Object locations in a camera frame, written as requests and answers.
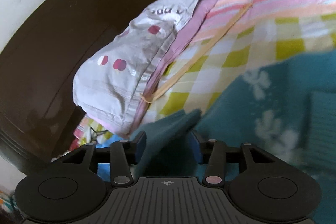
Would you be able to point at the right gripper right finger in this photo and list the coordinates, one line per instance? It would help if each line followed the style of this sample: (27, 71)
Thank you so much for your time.
(211, 153)

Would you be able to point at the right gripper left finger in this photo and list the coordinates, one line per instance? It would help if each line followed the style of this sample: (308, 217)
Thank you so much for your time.
(123, 154)

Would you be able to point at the teal knitted sweater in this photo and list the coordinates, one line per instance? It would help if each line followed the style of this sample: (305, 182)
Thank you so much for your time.
(287, 109)

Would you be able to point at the grey pillow with red dots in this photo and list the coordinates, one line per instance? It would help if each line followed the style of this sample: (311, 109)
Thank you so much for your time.
(110, 85)

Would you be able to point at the yellow white checkered bedsheet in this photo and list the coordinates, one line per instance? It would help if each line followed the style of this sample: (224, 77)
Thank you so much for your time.
(197, 75)

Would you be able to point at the dark wooden headboard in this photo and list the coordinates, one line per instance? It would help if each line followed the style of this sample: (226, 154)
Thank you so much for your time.
(38, 115)

